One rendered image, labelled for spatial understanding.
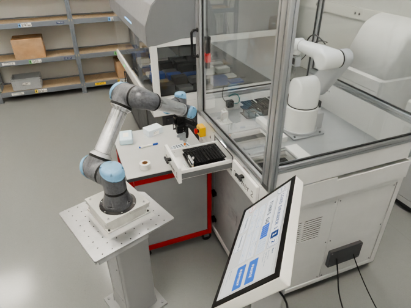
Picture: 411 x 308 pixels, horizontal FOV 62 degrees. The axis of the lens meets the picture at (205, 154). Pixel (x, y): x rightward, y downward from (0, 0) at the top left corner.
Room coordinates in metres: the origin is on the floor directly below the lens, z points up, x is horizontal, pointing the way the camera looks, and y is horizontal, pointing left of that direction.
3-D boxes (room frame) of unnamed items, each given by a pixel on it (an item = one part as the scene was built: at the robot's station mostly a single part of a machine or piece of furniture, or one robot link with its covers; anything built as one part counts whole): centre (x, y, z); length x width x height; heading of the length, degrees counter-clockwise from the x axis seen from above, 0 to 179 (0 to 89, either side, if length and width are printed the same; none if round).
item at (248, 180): (1.54, -0.22, 0.87); 0.29 x 0.02 x 0.11; 21
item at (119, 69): (5.56, 1.26, 0.28); 0.41 x 0.32 x 0.28; 110
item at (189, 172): (1.80, 0.00, 0.86); 0.40 x 0.26 x 0.06; 111
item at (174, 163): (1.72, 0.20, 0.87); 0.29 x 0.02 x 0.11; 21
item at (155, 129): (2.32, 0.40, 0.79); 0.13 x 0.09 x 0.05; 130
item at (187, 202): (2.11, 0.33, 0.38); 0.62 x 0.58 x 0.76; 21
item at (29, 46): (5.08, 2.56, 0.72); 0.41 x 0.32 x 0.28; 110
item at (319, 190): (1.97, -0.57, 0.87); 1.02 x 0.95 x 0.14; 21
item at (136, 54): (3.56, 0.20, 1.13); 1.78 x 1.14 x 0.45; 21
